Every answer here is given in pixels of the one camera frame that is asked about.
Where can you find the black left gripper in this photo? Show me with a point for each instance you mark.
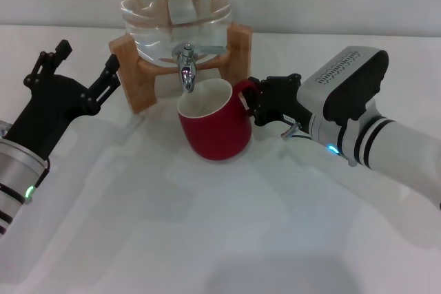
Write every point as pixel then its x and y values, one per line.
pixel 44 111

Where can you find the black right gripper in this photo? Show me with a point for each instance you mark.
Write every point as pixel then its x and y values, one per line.
pixel 282 101

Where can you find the red ceramic cup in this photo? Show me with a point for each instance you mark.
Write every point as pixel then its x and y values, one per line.
pixel 213 135

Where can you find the chrome faucet tap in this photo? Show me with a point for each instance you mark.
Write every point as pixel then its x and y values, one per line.
pixel 187 73

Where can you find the wooden dispenser stand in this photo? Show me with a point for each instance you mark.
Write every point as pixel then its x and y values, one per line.
pixel 237 56

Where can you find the glass water dispenser jar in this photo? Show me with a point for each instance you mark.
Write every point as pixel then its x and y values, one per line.
pixel 155 22

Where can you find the grey black wrist camera box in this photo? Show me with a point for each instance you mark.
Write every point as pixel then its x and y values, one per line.
pixel 355 80

